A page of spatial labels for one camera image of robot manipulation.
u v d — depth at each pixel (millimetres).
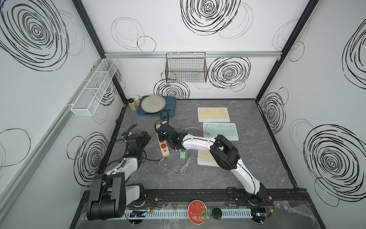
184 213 643
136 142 679
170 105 1171
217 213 619
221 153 559
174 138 727
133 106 1088
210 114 1112
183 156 867
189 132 984
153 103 1166
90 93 755
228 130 1020
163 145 913
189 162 850
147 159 879
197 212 677
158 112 1117
